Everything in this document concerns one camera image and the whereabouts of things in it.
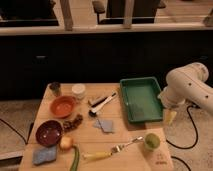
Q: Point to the yellow onion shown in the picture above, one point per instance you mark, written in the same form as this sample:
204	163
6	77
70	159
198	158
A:
66	143

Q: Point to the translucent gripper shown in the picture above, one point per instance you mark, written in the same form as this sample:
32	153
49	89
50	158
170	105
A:
169	116

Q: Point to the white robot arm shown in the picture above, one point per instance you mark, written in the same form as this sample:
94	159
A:
186	83

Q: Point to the orange bowl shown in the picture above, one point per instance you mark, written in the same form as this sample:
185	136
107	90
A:
62	106

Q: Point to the yellow handled fork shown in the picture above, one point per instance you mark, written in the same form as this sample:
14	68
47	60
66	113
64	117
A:
112	151

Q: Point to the green cup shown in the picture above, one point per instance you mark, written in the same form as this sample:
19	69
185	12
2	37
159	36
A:
151	142

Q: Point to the small blue-grey towel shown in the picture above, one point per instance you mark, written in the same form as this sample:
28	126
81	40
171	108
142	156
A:
106	125

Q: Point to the dark red bowl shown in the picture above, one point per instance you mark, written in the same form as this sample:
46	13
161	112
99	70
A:
49	133

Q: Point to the green plastic tray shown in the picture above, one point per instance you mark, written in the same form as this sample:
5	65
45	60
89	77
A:
140	98

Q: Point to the black and white brush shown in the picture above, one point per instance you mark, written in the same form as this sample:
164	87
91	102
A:
93	111

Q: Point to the dark handled brush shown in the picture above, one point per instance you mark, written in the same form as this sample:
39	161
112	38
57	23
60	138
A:
96	100

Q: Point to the brown nut cluster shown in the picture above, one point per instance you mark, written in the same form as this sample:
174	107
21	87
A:
72	125

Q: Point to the wooden cutting board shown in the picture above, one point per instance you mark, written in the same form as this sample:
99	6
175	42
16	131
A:
136	158

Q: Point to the blue sponge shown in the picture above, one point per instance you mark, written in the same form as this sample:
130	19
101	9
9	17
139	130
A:
44	155

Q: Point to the white cup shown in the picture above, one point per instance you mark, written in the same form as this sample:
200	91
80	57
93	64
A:
79	90

